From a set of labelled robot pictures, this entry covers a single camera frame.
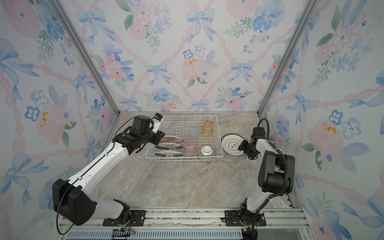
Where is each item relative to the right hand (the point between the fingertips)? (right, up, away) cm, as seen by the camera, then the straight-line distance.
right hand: (243, 149), depth 96 cm
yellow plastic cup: (-23, +12, +2) cm, 26 cm away
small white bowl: (-24, 0, -5) cm, 25 cm away
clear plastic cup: (-32, +10, -1) cm, 33 cm away
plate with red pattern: (-46, +6, +2) cm, 47 cm away
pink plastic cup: (-34, +1, -6) cm, 35 cm away
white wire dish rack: (-35, +7, +2) cm, 36 cm away
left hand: (-50, +12, -15) cm, 53 cm away
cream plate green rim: (-7, +3, +5) cm, 9 cm away
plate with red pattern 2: (-48, +2, +1) cm, 48 cm away
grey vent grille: (-35, -36, -25) cm, 56 cm away
